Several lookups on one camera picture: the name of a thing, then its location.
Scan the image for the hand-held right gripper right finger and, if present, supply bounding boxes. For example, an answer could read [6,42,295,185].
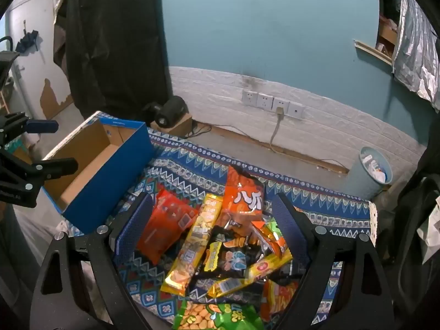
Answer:
[271,192,394,330]

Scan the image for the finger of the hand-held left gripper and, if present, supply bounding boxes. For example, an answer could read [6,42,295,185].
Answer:
[0,149,79,195]
[0,112,60,145]

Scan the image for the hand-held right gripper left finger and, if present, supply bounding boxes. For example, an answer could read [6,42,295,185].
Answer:
[29,192,155,330]

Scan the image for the blue cardboard box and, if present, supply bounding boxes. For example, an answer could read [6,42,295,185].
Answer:
[41,117,155,234]

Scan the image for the orange snack bag white characters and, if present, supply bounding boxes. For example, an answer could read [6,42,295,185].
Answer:
[220,165,265,227]

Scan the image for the long yellow snack packet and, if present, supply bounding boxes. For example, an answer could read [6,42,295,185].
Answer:
[161,194,224,296]

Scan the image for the green peanut snack bag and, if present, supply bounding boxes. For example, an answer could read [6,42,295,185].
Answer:
[172,301,265,330]

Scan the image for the small orange green snack packet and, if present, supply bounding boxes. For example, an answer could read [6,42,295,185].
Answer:
[251,218,289,258]

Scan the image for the orange-red snack packet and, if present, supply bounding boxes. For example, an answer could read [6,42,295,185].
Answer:
[136,188,199,265]

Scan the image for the patterned blue blanket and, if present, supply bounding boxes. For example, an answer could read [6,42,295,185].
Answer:
[57,112,379,330]

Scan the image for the teal plastic bags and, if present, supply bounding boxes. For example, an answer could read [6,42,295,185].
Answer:
[5,137,33,160]

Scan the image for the white door with peeled paint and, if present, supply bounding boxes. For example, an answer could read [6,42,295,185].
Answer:
[7,0,74,121]

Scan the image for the yellow snack bar packet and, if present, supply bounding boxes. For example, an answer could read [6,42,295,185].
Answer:
[206,247,293,299]

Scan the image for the black snack packet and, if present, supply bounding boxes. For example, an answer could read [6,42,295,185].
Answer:
[189,227,272,293]

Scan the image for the orange striped snack packet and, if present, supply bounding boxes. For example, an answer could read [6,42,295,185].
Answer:
[259,278,299,324]

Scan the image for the dark blue folded umbrella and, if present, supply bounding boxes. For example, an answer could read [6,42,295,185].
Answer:
[15,29,40,56]

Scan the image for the grey-blue waste bin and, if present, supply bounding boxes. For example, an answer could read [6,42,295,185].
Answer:
[347,146,393,202]

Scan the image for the black hanging cloth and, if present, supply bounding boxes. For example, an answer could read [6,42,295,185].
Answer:
[53,0,172,121]

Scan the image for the small cardboard box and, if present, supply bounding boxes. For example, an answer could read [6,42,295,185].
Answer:
[155,113,193,138]

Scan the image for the dark cloth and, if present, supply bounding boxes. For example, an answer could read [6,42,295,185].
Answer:
[375,134,440,317]

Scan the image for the white plastic sheet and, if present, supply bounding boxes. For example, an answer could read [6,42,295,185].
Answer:
[417,196,440,265]

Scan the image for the silver foil curtain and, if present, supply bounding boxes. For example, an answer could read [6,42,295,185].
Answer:
[392,0,440,111]

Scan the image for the grey power cable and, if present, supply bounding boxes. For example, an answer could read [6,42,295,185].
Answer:
[269,108,286,153]

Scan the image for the black cable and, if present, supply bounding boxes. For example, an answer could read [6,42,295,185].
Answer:
[186,120,212,140]

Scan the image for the black camera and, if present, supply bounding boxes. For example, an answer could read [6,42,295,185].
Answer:
[142,95,188,128]

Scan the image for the wooden window frame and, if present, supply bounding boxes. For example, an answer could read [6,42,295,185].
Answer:
[354,14,399,66]

